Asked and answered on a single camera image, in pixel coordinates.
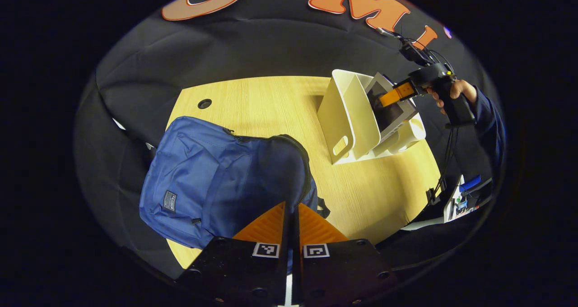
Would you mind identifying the blue schoolbag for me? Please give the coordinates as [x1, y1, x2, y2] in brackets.
[139, 116, 330, 249]

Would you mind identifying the white electronics board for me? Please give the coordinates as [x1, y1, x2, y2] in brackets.
[444, 175, 481, 222]

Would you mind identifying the white metal bar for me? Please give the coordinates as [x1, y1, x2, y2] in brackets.
[401, 216, 447, 232]

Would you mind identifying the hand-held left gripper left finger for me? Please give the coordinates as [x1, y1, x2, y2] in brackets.
[178, 202, 290, 305]

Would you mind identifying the black backdrop cloth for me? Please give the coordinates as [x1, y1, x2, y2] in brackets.
[75, 0, 506, 276]

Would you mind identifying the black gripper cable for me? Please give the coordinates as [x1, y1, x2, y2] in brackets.
[438, 126, 457, 195]

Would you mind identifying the white bookshelf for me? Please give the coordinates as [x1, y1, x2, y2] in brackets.
[317, 69, 426, 165]

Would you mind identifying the dark blue book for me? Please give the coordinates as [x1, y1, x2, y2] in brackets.
[365, 72, 418, 140]

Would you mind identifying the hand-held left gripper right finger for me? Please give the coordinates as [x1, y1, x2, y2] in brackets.
[296, 203, 399, 305]

